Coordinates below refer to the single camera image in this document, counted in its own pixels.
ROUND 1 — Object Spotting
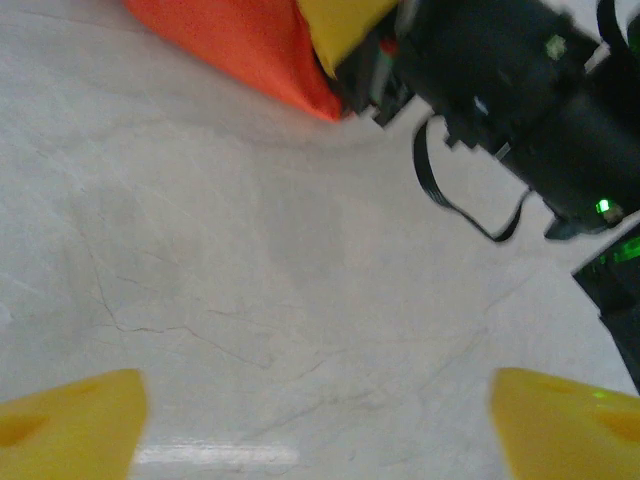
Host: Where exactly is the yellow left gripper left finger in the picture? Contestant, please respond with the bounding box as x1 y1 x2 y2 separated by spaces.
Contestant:
0 368 151 480

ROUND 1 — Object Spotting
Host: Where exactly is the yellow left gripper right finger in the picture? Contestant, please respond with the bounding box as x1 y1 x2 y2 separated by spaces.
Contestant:
489 367 640 480

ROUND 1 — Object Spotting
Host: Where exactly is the orange t-shirt with cartoon print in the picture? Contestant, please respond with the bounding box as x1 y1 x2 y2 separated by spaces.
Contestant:
123 0 346 123

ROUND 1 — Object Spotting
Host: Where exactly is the black right camera cable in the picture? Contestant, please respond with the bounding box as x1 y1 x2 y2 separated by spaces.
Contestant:
412 117 532 244

